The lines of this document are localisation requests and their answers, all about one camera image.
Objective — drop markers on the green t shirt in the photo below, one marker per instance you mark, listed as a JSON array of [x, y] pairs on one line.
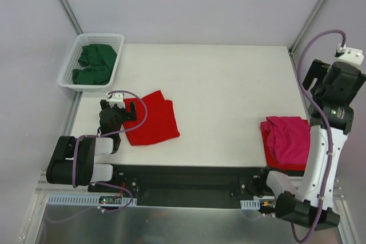
[[97, 62]]

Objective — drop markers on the white cable duct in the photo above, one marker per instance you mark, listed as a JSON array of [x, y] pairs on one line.
[[250, 204], [90, 200]]

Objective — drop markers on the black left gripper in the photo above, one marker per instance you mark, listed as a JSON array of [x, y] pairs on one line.
[[119, 111]]

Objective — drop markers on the white plastic basket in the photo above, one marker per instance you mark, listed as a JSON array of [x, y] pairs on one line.
[[116, 41]]

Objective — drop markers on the left white cable duct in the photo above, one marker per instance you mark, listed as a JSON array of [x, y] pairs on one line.
[[90, 200]]

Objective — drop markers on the red t shirt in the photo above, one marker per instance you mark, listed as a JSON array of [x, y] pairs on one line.
[[271, 158], [157, 117]]

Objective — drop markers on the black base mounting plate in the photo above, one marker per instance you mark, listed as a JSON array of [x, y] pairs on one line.
[[188, 186]]

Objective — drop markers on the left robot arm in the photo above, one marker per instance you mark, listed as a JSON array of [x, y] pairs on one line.
[[73, 161]]

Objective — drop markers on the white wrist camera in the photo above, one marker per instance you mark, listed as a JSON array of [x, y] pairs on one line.
[[349, 55], [115, 98]]

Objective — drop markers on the aluminium front rail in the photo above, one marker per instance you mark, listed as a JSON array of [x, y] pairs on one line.
[[294, 176]]

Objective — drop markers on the right white cable duct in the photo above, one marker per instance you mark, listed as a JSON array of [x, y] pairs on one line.
[[250, 204]]

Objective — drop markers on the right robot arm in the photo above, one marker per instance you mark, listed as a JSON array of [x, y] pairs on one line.
[[330, 90]]

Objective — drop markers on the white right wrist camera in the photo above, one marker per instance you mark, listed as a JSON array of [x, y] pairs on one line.
[[349, 55]]

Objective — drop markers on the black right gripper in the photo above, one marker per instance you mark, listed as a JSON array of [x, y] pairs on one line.
[[314, 73]]

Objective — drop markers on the right aluminium frame post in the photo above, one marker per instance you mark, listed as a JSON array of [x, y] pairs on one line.
[[307, 25]]

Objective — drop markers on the aluminium frame post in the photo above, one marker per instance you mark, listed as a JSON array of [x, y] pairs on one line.
[[307, 25], [68, 9]]

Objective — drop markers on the left aluminium frame post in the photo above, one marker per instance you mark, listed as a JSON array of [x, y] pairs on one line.
[[68, 9]]

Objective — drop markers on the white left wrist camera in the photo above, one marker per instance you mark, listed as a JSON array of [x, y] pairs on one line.
[[115, 98]]

